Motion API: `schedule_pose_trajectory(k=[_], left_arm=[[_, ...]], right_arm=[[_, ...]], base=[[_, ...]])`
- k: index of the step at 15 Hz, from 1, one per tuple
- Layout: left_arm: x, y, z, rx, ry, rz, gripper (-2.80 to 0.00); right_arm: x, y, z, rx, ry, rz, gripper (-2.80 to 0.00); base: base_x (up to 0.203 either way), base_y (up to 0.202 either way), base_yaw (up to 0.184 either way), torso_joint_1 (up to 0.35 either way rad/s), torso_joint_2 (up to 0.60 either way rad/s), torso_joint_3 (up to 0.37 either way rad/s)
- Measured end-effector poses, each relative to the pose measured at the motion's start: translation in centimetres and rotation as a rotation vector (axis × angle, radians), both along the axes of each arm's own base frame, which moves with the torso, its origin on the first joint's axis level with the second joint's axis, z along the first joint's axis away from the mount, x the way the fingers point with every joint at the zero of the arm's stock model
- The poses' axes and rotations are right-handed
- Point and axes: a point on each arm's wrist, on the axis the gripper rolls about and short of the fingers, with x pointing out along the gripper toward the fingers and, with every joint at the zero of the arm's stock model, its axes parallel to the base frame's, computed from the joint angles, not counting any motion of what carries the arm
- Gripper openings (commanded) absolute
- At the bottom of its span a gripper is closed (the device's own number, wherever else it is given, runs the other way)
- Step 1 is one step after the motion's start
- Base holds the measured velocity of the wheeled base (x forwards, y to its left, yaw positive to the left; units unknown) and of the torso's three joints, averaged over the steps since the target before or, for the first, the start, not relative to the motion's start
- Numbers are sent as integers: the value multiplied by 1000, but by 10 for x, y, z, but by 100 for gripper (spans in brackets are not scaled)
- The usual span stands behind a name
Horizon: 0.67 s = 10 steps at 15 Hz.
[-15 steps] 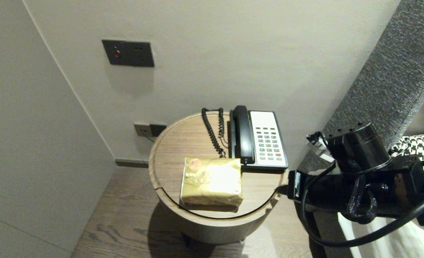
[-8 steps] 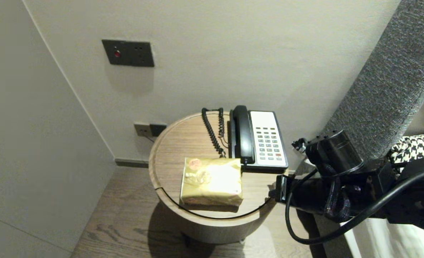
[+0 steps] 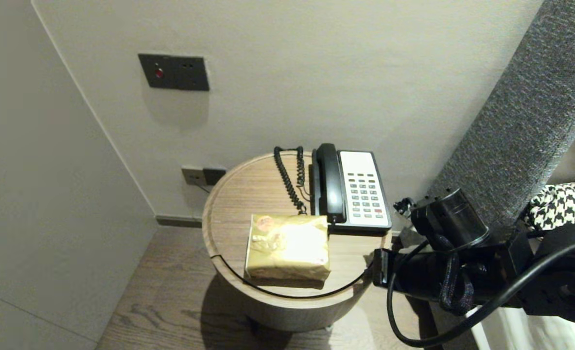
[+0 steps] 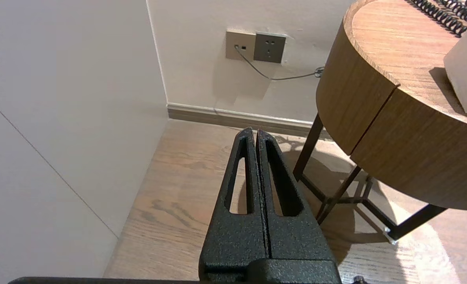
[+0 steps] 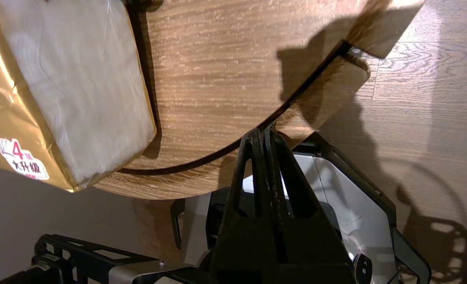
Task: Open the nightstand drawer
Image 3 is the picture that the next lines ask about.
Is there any gold tissue pack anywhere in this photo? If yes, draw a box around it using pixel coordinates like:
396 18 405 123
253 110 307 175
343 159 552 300
244 214 331 283

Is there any black and white desk phone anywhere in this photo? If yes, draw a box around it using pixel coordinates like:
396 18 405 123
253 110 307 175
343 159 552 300
311 150 393 234

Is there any black telephone handset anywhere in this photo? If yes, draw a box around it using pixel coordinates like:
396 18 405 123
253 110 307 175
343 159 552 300
315 143 348 225

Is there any round wooden side table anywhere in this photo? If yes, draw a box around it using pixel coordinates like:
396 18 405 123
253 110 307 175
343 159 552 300
202 152 394 332

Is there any white bed sheet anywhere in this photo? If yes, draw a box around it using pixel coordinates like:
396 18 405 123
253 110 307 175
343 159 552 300
467 306 575 350

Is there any black white houndstooth pillow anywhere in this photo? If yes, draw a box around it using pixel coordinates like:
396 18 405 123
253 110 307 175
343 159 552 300
525 181 575 232

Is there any grey fabric headboard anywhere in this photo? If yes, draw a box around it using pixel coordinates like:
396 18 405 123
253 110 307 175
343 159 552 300
426 0 575 235

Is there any black braided cable sleeve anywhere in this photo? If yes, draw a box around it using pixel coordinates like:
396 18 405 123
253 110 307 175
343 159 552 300
436 232 476 313

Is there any black coiled telephone cord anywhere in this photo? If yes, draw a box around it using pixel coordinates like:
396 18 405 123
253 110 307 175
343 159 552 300
274 146 313 216

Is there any grey wall power outlet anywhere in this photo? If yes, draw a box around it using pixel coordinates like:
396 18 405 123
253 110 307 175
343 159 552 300
203 168 227 186

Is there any beige wall data socket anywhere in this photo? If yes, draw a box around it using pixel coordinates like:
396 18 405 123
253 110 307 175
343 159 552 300
181 167 204 186

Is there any dark wall switch panel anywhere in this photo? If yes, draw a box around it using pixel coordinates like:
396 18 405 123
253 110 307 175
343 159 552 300
138 53 210 91

